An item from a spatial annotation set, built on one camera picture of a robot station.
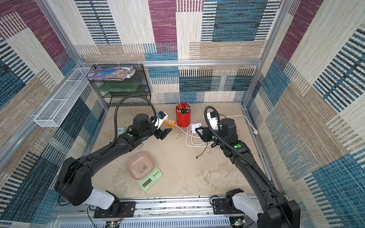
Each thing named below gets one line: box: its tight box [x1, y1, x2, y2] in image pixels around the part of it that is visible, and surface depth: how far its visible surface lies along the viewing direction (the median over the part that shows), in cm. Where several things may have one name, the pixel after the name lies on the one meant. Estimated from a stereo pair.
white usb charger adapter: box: [191, 123, 202, 134], surface depth 76 cm
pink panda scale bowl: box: [126, 152, 155, 181], surface depth 86 cm
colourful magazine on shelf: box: [85, 66, 136, 79], surface depth 83 cm
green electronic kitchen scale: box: [135, 166, 163, 191], surface depth 83 cm
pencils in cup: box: [175, 101, 192, 114], surface depth 99 cm
